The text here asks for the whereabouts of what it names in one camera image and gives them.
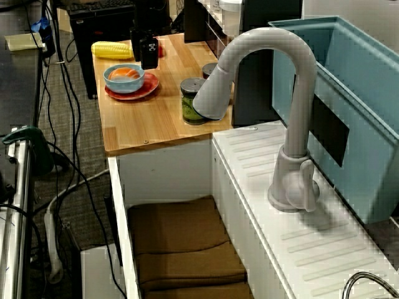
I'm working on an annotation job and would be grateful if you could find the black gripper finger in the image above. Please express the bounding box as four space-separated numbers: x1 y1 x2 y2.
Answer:
130 27 141 62
140 36 160 70

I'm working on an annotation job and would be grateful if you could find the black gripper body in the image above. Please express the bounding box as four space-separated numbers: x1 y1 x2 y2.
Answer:
133 12 160 39

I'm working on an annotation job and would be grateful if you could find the red round plate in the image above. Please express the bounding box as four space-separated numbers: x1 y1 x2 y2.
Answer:
104 72 160 101

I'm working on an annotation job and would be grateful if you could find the salmon sushi toy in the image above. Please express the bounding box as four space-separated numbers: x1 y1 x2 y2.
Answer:
108 67 141 82

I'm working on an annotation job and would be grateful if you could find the light blue bowl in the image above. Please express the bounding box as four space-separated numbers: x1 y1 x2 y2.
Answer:
103 64 145 94

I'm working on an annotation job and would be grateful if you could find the yellow toy corn cob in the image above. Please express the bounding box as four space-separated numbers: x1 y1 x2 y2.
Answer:
90 40 135 60

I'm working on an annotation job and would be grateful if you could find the black computer tower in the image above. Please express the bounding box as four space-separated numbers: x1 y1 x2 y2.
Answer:
68 6 137 100

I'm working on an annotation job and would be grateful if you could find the dark lidded jar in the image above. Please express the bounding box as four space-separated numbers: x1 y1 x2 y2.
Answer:
201 62 219 80

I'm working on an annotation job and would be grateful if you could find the black keyboard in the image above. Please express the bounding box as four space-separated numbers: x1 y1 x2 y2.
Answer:
69 0 135 15

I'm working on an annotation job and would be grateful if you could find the green glass jar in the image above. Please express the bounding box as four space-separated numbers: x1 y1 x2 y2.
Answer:
180 77 208 126

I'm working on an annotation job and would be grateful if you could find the cardboard box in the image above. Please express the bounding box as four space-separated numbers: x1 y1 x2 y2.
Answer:
57 7 72 34

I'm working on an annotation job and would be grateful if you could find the plain white jar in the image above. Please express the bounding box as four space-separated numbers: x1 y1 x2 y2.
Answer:
219 0 243 37

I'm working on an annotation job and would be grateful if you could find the yellow note pad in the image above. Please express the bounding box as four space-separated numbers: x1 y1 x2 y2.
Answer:
4 32 44 51

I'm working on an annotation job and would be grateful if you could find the white toy sink unit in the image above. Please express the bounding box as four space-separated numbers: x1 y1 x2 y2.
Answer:
107 121 399 299

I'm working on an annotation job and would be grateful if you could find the green clamp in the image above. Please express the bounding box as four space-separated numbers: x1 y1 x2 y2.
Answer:
2 125 55 177

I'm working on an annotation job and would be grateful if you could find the grey toy faucet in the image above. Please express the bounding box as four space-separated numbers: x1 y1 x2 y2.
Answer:
192 27 322 213

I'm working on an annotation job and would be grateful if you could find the brown folded cloth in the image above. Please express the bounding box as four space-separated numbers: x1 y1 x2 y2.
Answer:
127 196 255 299

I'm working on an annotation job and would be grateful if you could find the white power strip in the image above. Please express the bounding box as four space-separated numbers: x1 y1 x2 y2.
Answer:
43 207 65 285

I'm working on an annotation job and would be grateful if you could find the teal plastic bin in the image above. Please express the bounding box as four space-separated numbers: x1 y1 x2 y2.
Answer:
267 15 399 225

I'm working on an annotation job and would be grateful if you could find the white box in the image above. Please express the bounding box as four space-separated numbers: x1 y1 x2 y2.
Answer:
80 243 127 299

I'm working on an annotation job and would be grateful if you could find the black cable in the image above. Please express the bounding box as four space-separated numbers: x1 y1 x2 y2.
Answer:
46 141 127 299
46 0 82 187

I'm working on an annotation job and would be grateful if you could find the black upright post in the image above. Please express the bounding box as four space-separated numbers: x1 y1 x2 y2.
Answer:
232 0 303 127

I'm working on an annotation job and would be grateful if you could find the white cable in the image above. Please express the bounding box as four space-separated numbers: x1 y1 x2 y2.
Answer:
46 169 110 216

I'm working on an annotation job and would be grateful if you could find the silver metal frame rail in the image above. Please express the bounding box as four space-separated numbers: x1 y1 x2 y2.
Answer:
0 127 32 299

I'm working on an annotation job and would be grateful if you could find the bent metal wire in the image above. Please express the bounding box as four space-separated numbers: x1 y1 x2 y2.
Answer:
341 271 399 299

